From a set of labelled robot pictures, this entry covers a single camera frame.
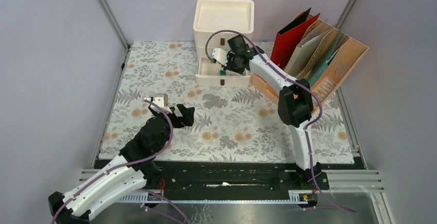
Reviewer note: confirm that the white three-drawer organizer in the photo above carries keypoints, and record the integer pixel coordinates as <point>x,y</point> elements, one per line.
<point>212,20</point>

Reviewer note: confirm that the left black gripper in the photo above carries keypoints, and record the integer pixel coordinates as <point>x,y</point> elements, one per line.
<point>186,119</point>

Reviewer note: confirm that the floral table mat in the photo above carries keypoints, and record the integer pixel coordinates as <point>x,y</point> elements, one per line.
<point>230,124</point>

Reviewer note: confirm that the orange plastic file rack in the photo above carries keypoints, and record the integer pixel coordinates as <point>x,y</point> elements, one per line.
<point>332,61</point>

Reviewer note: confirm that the teal folder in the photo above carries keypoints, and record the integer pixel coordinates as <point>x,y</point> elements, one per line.
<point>324,60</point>

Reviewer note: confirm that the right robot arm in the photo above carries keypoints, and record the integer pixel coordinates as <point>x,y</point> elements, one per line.
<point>295,105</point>

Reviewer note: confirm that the beige folder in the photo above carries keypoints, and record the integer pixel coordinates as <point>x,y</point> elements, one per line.
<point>308,48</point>

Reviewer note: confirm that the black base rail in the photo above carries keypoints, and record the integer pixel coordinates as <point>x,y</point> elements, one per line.
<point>232,181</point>

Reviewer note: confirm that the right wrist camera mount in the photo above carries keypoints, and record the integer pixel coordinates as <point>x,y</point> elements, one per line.
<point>219,56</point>

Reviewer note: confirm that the red folder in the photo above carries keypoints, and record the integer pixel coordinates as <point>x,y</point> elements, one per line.
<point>289,36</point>

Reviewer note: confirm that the light green capped marker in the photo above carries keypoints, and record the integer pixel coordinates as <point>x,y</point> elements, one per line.
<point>223,73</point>

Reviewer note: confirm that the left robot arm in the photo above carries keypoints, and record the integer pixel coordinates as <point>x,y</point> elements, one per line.
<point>127,172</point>

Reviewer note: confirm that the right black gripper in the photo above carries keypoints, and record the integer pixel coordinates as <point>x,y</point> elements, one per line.
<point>229,56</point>

